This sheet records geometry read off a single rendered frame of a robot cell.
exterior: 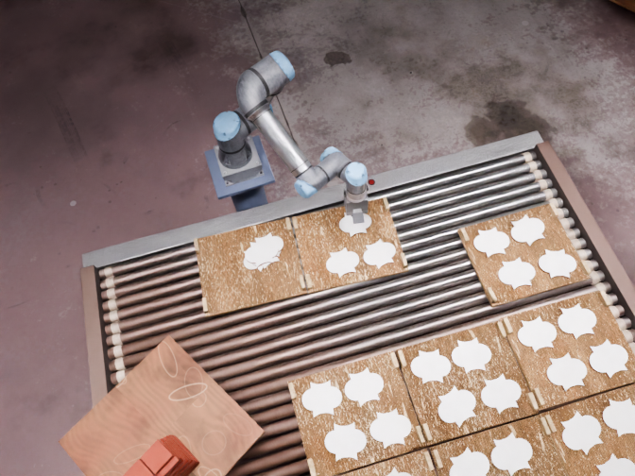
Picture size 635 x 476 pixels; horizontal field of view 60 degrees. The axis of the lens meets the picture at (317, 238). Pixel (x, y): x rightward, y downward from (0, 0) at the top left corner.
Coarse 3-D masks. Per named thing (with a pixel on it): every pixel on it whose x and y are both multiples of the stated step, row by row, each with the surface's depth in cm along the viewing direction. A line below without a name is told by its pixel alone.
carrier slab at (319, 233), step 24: (312, 216) 231; (336, 216) 230; (384, 216) 229; (312, 240) 226; (336, 240) 225; (360, 240) 224; (384, 240) 224; (312, 264) 221; (360, 264) 220; (384, 264) 219
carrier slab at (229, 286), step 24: (216, 240) 228; (240, 240) 227; (288, 240) 226; (216, 264) 223; (240, 264) 222; (288, 264) 221; (216, 288) 218; (240, 288) 218; (264, 288) 217; (288, 288) 217; (216, 312) 214
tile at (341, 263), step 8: (344, 248) 222; (336, 256) 221; (344, 256) 221; (352, 256) 221; (328, 264) 219; (336, 264) 219; (344, 264) 219; (352, 264) 219; (336, 272) 218; (344, 272) 218; (352, 272) 218
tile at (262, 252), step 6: (264, 240) 223; (252, 246) 222; (258, 246) 222; (264, 246) 222; (270, 246) 222; (276, 246) 221; (246, 252) 221; (252, 252) 221; (258, 252) 221; (264, 252) 221; (270, 252) 220; (276, 252) 220; (246, 258) 220; (252, 258) 220; (258, 258) 220; (264, 258) 219; (270, 258) 219; (258, 264) 218
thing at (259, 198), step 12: (264, 156) 253; (216, 168) 252; (264, 168) 250; (216, 180) 249; (252, 180) 248; (264, 180) 247; (216, 192) 246; (228, 192) 246; (240, 192) 247; (252, 192) 260; (264, 192) 272; (240, 204) 268; (252, 204) 269; (264, 204) 277
